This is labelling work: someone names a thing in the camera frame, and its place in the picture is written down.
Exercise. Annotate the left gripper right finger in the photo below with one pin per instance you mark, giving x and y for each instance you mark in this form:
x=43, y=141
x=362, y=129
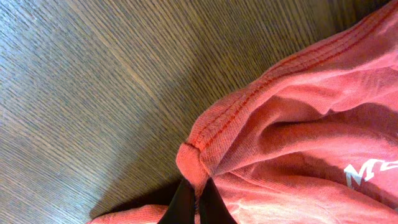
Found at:
x=212, y=209

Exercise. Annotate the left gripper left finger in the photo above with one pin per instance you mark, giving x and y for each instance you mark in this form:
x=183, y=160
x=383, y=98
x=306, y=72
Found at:
x=181, y=210

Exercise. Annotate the orange printed t-shirt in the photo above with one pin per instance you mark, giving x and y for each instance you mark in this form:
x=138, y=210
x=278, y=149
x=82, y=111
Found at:
x=313, y=140

